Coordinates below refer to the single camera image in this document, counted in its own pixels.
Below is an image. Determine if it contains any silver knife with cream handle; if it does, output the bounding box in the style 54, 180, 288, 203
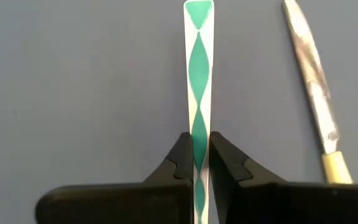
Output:
282, 0, 354, 185

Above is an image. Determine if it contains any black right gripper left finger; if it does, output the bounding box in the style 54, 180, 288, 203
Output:
35, 132, 195, 224

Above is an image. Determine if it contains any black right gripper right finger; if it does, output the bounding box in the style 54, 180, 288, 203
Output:
209, 132, 358, 224

